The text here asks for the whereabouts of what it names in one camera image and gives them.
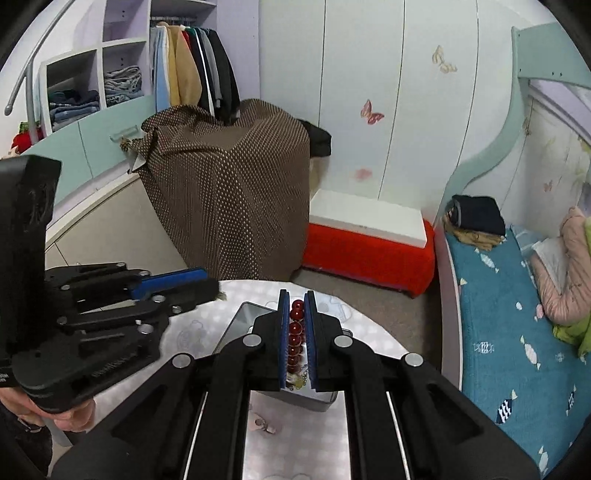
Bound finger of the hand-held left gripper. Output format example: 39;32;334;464
45;262;208;305
58;278;221;335

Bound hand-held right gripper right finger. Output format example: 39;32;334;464
305;291;541;480

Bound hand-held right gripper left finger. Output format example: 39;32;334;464
51;290;290;480

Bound red bead bracelet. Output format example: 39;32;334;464
288;299;306;376

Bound silver metal box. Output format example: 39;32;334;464
212;301;352;413

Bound person's left hand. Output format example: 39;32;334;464
0;388;96;435

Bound small silver trinket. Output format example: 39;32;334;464
248;412;281;435

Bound red plush toy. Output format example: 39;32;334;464
9;121;45;156

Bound teal cabinet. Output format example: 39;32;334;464
21;92;158;217

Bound red box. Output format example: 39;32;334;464
301;220;437;299

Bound brown dotted cloth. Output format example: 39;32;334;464
130;98;311;281

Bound blue folded clothes stack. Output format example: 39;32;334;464
48;89;102;133

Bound grey metal handrail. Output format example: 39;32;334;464
4;0;80;132

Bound grey folded clothes stack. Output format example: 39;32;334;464
103;65;145;108

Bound blue printed bed sheet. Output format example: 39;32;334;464
444;224;591;479

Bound beige folded clothes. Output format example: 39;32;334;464
444;225;507;253

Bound black bag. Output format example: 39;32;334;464
295;119;333;158

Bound light blue hanging garment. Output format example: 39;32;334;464
151;25;172;110

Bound black hanging coat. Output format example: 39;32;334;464
188;27;242;126

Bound beige hanging garment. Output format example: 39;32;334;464
165;25;205;108

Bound black folded clothes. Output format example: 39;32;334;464
450;194;508;236

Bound white shelf unit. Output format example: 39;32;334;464
39;0;219;136

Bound white pillow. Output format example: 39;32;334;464
531;237;570;292

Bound green blanket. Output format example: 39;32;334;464
552;302;591;359

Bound pink padded jacket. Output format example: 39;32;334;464
530;206;591;326

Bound white wardrobe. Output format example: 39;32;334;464
257;0;519;223

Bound cream butterfly sticker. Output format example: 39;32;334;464
432;45;458;75

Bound gold chain jewelry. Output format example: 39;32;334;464
285;368;311;392

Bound teal bed frame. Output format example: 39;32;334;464
434;22;591;232

